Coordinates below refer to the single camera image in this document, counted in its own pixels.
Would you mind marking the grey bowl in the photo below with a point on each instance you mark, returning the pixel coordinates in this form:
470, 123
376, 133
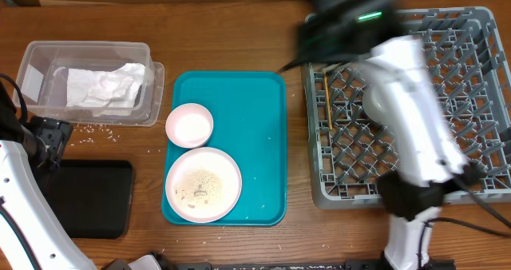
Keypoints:
375, 105

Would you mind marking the white napkin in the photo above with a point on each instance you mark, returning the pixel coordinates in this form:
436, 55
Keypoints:
116, 89

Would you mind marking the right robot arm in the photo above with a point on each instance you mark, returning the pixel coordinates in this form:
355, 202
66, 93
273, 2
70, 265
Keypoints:
370, 35

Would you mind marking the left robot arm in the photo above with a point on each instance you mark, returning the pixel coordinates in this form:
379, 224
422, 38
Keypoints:
31, 150

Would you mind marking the grey dishwasher rack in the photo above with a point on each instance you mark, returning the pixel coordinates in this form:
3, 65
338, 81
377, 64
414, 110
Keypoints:
471, 75

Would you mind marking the teal plastic serving tray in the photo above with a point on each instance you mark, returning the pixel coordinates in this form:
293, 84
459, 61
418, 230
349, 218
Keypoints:
249, 111

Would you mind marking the small pink bowl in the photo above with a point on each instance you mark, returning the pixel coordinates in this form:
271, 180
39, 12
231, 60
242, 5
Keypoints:
189, 125

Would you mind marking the large pink plate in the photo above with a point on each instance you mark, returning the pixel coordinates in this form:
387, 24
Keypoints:
203, 185

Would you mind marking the clear plastic bin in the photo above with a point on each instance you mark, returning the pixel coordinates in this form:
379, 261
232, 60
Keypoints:
42, 79

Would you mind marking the black rectangular tray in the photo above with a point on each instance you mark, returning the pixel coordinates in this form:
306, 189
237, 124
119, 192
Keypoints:
91, 198

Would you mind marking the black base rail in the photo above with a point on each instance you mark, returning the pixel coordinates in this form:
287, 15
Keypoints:
157, 260

